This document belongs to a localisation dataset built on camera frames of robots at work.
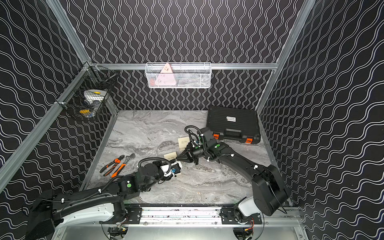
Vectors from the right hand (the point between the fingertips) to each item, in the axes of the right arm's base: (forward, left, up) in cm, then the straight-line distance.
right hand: (176, 157), depth 73 cm
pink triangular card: (+47, +9, +16) cm, 50 cm away
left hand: (0, +1, 0) cm, 2 cm away
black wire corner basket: (+28, +48, +17) cm, 58 cm away
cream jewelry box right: (+20, -1, -17) cm, 26 cm away
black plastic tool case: (+34, -37, -14) cm, 52 cm away
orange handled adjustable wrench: (+11, +31, -19) cm, 37 cm away
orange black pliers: (+7, +39, -18) cm, 44 cm away
